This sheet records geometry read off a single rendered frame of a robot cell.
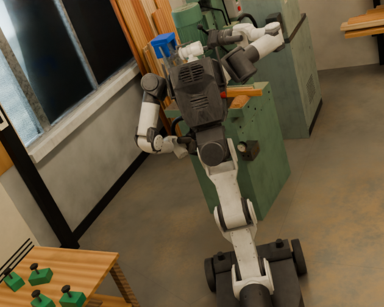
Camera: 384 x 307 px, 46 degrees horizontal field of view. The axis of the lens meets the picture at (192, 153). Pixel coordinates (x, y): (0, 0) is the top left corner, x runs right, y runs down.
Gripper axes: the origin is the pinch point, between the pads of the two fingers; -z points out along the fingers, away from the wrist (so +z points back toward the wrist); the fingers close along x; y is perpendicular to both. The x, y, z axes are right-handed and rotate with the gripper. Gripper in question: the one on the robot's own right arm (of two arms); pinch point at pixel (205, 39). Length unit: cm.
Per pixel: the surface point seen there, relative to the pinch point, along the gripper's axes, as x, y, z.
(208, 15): -20.7, 6.8, -7.0
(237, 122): 38, 38, 8
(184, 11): -12.6, -12.5, -9.4
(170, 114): 36, 29, -40
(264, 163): 53, 84, 8
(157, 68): -37, 101, -125
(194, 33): -4.6, -1.5, -8.5
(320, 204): 74, 110, 42
